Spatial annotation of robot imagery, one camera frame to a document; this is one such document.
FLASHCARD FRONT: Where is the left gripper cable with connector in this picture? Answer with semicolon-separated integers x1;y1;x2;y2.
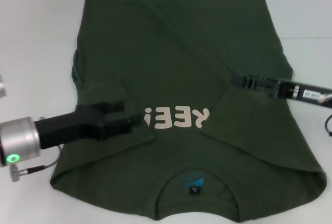
9;143;62;183

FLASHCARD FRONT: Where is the dark green FREE! t-shirt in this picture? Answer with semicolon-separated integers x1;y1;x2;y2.
49;0;327;224

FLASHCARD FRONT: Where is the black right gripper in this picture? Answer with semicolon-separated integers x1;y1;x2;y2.
231;74;332;109

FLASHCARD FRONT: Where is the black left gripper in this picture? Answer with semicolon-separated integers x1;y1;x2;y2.
34;101;143;150

